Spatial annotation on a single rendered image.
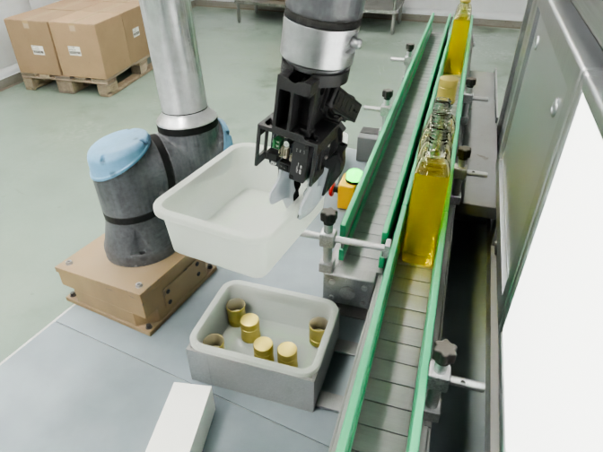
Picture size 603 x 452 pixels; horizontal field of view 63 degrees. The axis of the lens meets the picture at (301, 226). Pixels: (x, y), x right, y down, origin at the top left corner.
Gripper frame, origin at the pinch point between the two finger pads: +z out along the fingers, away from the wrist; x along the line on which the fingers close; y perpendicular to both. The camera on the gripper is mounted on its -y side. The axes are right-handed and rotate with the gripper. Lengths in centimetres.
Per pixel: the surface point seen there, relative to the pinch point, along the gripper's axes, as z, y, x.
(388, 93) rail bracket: 12, -73, -8
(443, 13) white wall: 117, -604, -77
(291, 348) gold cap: 29.6, -0.7, 2.3
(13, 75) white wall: 161, -225, -359
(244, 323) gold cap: 31.1, -2.3, -7.6
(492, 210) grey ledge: 20, -49, 26
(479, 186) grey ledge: 20, -57, 22
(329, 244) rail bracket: 16.0, -13.4, 1.5
